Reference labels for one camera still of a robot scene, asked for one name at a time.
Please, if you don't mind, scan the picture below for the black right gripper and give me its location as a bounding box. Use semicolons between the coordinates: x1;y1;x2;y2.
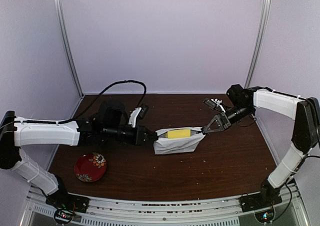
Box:
205;103;254;133

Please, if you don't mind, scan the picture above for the white drawstring pouch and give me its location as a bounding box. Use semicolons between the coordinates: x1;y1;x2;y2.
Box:
153;127;205;155

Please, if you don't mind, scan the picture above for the yellow sponge block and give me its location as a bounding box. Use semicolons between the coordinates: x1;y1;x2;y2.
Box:
165;129;191;139

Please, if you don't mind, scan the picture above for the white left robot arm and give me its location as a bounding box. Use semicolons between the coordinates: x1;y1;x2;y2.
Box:
0;101;158;208

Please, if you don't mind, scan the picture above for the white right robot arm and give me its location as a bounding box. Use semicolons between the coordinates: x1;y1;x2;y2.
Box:
201;84;320;207

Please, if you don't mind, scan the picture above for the red floral plate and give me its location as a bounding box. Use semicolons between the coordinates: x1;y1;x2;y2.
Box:
74;152;107;183

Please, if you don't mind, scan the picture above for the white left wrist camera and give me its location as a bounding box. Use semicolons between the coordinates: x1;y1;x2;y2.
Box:
128;105;149;128

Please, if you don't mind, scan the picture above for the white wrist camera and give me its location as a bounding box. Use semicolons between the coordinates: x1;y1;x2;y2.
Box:
128;105;149;128
203;98;226;112

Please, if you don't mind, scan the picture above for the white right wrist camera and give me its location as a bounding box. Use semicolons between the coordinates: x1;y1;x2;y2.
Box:
203;98;226;112

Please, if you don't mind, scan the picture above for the aluminium front rail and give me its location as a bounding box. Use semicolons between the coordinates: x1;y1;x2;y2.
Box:
21;183;307;226

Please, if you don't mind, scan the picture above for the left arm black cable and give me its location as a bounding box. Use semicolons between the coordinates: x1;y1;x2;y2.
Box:
0;80;148;127

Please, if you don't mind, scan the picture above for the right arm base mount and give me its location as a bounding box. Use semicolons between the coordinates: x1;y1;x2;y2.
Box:
239;192;282;213

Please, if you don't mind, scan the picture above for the right aluminium frame post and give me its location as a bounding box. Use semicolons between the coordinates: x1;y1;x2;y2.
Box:
244;0;272;88

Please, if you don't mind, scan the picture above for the aluminium frame post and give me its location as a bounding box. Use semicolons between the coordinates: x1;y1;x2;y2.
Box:
244;0;272;88
53;0;84;98

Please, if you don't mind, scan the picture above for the left aluminium frame post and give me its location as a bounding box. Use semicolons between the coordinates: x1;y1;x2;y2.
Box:
53;0;84;98

